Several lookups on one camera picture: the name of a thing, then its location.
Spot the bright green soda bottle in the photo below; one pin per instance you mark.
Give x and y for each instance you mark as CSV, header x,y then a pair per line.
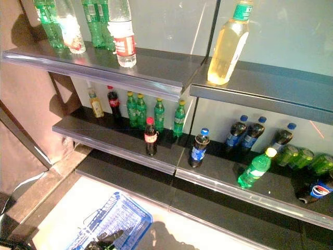
x,y
256,169
303,159
322,164
287,155

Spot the dark metal shelf board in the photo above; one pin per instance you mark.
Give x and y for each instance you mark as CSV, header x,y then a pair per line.
x,y
273,88
273,187
114,140
104,67

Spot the pepsi bottle blue cap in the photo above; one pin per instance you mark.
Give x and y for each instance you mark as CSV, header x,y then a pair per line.
x,y
198,151
253,136
235,135
318,191
282,138

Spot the dark metal shelf base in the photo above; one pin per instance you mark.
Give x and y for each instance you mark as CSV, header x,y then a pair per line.
x,y
208,203

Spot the small green soda bottle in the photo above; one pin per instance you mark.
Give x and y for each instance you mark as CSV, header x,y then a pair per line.
x,y
179,119
159,114
141,110
131,109

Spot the large yellow tea bottle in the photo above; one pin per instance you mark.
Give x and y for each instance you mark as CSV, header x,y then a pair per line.
x,y
226,52

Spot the dark robot left hand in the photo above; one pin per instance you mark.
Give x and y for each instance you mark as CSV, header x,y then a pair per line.
x,y
108,238

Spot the large green soda bottle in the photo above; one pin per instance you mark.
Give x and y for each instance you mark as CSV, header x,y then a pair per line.
x,y
106,28
93,23
48,23

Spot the small yellow tea bottle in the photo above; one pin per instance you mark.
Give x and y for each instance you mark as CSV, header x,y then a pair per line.
x,y
95,104

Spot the clear water bottle red label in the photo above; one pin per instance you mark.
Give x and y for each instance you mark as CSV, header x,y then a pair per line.
x,y
71,31
124,39

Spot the cola bottle red cap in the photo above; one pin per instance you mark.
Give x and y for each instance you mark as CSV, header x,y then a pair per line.
x,y
151,140
114,104

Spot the blue plastic shopping basket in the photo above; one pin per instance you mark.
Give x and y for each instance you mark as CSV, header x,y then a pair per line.
x,y
122,221

